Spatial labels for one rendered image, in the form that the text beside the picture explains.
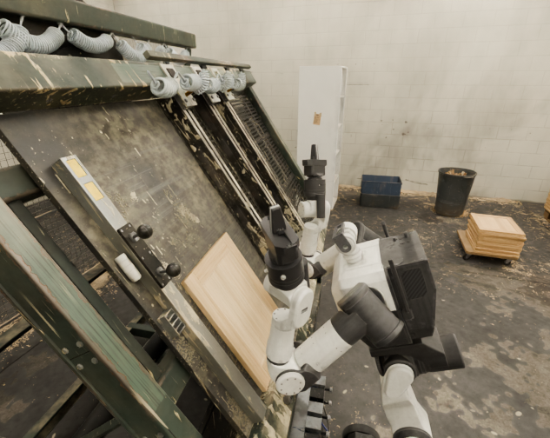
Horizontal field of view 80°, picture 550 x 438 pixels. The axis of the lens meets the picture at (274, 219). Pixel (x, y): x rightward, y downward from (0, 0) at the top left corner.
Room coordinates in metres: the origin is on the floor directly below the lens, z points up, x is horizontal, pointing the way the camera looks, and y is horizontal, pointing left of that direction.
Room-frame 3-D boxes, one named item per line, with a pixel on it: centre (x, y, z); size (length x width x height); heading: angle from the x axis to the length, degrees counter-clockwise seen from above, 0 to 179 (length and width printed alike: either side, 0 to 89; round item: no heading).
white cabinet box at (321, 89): (5.15, -0.71, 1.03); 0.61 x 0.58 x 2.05; 162
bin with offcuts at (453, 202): (4.72, -2.68, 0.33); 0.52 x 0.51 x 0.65; 162
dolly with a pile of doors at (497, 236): (3.43, -2.46, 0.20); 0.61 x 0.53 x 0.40; 162
